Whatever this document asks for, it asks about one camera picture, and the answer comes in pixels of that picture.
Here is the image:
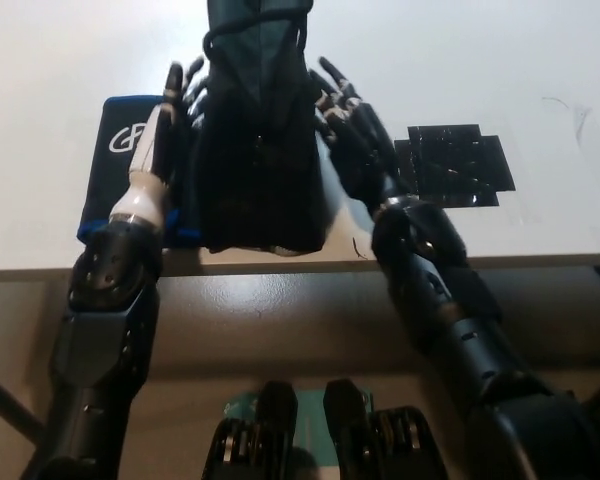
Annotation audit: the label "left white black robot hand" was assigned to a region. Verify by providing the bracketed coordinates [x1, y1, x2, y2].
[128, 55, 211, 187]

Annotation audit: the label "clear plastic sheet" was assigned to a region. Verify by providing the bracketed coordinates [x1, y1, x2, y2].
[404, 96, 600, 232]

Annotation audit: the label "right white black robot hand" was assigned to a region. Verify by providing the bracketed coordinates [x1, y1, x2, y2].
[307, 55, 412, 207]

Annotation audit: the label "black tape patch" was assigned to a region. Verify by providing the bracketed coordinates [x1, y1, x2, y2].
[393, 122, 517, 209]

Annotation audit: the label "dark fabric lunch bag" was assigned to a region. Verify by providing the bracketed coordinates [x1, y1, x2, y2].
[187, 0, 331, 259]

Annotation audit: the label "black blue-trimmed notebook case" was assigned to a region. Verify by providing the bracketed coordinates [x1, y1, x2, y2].
[76, 94, 202, 250]

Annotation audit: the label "robot legs and feet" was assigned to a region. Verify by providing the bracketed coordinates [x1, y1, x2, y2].
[204, 379, 449, 480]

